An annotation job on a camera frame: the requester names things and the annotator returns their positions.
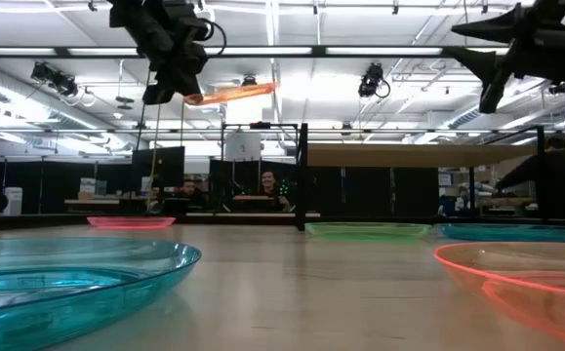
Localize pink translucent plastic plate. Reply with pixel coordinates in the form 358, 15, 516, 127
86, 215, 178, 230

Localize blue petri dish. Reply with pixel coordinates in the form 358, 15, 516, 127
182, 81, 278, 106

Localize black left wrist camera cable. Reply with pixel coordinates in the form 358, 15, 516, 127
198, 18, 227, 56

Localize black partition curtain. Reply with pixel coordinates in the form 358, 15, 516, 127
208, 159, 299, 214
0, 156, 134, 215
308, 167, 440, 218

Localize white sheet on frame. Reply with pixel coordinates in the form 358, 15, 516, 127
224, 132, 262, 163

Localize black aluminium table frame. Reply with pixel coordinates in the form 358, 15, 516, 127
0, 210, 565, 233

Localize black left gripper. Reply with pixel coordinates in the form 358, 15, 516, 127
138, 9, 210, 106

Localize black background frame stand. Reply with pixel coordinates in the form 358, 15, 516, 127
220, 121, 301, 215

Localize silver ceiling ventilation duct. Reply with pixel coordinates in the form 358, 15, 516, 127
450, 85, 565, 131

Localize black ceiling camera with cable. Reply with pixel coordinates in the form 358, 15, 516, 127
357, 61, 392, 99
29, 61, 80, 98

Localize green translucent plastic plate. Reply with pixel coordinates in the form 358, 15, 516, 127
304, 221, 433, 242

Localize green box on desk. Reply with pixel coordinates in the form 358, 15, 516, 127
79, 177, 108, 200

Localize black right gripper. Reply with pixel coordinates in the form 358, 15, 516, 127
445, 0, 565, 114

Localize black overhead beam with lights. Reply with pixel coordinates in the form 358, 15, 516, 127
0, 45, 565, 59

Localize wooden background desk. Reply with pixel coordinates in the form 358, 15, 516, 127
476, 196, 540, 209
64, 197, 122, 206

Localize blue translucent plastic plate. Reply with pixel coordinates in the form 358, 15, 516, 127
437, 223, 565, 244
0, 237, 203, 351

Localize white floor appliance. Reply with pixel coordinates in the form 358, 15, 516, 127
2, 186, 23, 216

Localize orange translucent plastic plate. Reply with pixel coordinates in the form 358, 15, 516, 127
432, 242, 565, 348

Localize wooden shelf with black legs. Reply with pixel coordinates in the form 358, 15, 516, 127
295, 122, 547, 232

